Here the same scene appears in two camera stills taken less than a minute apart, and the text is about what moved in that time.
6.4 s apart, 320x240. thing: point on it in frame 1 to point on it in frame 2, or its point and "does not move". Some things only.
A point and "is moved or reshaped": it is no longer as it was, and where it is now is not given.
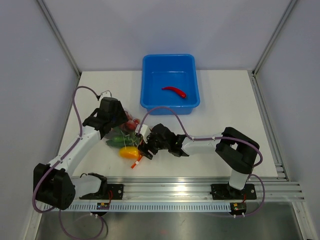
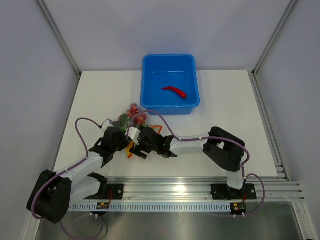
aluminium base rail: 193,189 does not move
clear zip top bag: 125,137 is moved or reshaped
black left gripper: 122,118 to 125,141
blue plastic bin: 169,80 does not move
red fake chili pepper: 181,93 does not move
